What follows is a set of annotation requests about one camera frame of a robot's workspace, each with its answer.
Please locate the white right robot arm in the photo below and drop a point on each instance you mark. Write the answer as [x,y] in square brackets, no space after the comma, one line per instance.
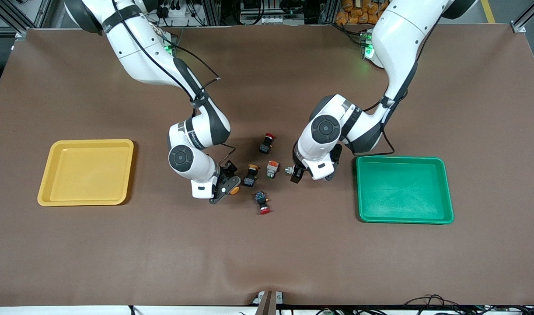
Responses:
[140,52]

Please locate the white power strip with plugs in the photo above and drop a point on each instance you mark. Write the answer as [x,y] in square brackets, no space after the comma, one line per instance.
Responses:
[177,15]

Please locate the pile of orange packages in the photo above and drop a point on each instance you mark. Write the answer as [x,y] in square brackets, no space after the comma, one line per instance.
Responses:
[350,13]

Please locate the aluminium frame post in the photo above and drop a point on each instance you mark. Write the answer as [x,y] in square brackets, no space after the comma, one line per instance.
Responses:
[327,12]
[212,13]

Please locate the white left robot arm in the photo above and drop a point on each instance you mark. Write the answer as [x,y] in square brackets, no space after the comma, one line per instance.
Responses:
[398,35]

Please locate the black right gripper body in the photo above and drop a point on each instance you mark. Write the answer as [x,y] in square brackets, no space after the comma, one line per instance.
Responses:
[227,169]

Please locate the red push button switch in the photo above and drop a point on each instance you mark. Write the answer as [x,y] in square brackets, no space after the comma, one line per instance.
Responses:
[265,146]
[262,201]

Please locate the green plastic tray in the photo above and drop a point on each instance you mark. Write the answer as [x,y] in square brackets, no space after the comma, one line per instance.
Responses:
[402,188]

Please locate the yellow plastic tray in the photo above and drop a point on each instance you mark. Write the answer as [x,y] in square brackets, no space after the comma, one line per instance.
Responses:
[100,166]

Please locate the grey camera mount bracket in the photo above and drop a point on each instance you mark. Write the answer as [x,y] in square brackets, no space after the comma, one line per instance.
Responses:
[266,304]

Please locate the aluminium frame strut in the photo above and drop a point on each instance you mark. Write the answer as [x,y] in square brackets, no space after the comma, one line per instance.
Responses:
[518,28]
[21,34]

